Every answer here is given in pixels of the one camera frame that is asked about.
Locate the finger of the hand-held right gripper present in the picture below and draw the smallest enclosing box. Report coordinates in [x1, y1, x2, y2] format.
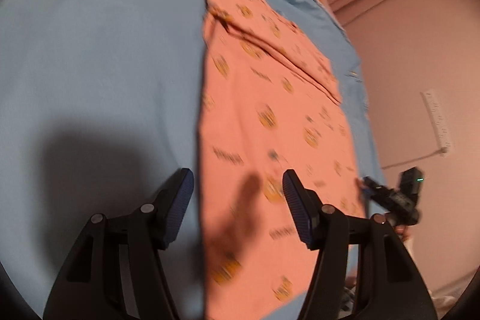
[360, 175, 381, 217]

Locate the light blue bed sheet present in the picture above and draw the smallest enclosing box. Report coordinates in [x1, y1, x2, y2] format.
[0, 0, 389, 320]

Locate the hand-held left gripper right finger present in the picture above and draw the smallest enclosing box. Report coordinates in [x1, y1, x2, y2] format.
[282, 169, 439, 320]

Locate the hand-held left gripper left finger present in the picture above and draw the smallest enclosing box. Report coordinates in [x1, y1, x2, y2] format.
[43, 168, 195, 320]

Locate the orange printed small garment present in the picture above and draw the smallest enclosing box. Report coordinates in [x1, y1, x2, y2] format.
[197, 0, 366, 320]

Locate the white power strip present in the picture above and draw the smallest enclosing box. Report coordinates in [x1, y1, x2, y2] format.
[421, 88, 454, 156]

